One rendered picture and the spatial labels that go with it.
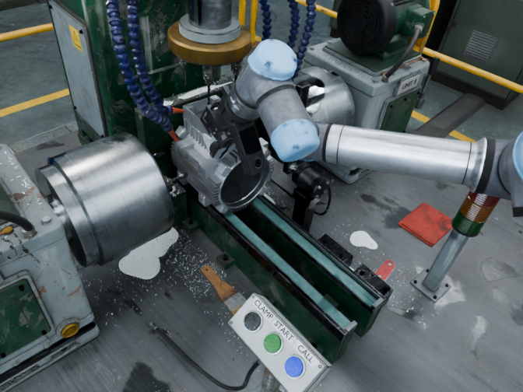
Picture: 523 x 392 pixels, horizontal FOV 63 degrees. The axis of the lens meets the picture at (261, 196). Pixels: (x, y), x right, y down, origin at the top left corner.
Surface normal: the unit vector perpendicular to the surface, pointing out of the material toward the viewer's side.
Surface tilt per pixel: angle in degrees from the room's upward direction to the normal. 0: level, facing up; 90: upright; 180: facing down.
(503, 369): 0
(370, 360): 0
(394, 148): 44
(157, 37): 90
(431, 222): 1
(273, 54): 30
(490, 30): 90
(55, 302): 89
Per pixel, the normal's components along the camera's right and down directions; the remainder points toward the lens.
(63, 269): 0.66, 0.55
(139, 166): 0.42, -0.32
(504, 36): -0.70, 0.44
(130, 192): 0.56, -0.04
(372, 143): -0.30, -0.15
